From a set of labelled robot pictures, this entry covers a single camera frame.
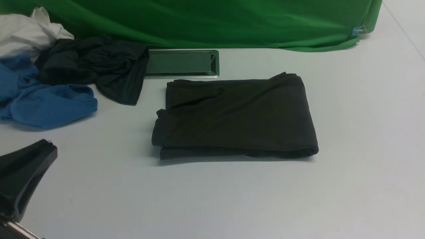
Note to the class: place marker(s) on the dark teal crumpled garment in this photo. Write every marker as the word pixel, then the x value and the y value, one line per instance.
pixel 116 67

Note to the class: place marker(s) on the green backdrop cloth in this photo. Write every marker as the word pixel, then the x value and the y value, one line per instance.
pixel 299 25

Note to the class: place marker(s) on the dark gray long-sleeve top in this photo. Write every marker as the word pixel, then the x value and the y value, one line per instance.
pixel 257 118

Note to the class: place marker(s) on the blue crumpled garment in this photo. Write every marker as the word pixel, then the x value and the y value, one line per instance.
pixel 25 100

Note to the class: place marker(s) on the white crumpled garment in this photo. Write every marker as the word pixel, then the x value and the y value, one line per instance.
pixel 20 34

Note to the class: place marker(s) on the metal table cable hatch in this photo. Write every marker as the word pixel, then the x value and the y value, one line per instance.
pixel 183 64

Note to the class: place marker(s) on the blue binder clip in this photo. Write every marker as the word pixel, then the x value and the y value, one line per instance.
pixel 357 31

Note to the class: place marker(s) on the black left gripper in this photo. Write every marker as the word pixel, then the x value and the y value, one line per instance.
pixel 20 173

